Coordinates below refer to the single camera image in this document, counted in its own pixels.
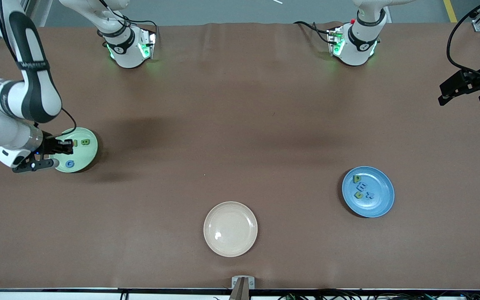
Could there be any silver arm base box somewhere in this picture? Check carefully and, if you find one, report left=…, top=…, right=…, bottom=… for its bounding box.
left=138, top=28, right=158, bottom=60
left=327, top=26, right=345, bottom=57

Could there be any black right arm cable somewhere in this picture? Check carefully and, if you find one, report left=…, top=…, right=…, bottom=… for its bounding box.
left=36, top=107, right=77, bottom=138

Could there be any blue plate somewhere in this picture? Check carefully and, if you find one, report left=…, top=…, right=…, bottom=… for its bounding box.
left=342, top=166, right=395, bottom=218

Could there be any beige plate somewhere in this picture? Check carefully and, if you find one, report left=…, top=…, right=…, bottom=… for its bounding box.
left=203, top=201, right=258, bottom=258

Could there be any brown table mat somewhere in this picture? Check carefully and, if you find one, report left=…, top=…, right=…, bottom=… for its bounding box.
left=0, top=22, right=480, bottom=290

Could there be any grey camera pole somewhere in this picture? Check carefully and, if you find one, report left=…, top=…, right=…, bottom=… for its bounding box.
left=229, top=278, right=252, bottom=300

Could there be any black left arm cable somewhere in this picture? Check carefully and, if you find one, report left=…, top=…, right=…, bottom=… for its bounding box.
left=446, top=0, right=480, bottom=80

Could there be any silver camera mount bracket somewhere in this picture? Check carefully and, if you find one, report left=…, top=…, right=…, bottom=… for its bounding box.
left=231, top=276, right=255, bottom=290

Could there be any light green plate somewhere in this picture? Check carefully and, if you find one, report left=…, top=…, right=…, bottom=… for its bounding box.
left=49, top=127, right=99, bottom=173

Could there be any black base cable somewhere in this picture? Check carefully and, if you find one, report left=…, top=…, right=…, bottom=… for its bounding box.
left=123, top=19, right=158, bottom=30
left=293, top=21, right=333, bottom=44

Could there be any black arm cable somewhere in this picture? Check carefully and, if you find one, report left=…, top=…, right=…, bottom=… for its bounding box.
left=36, top=107, right=77, bottom=138
left=446, top=0, right=480, bottom=80

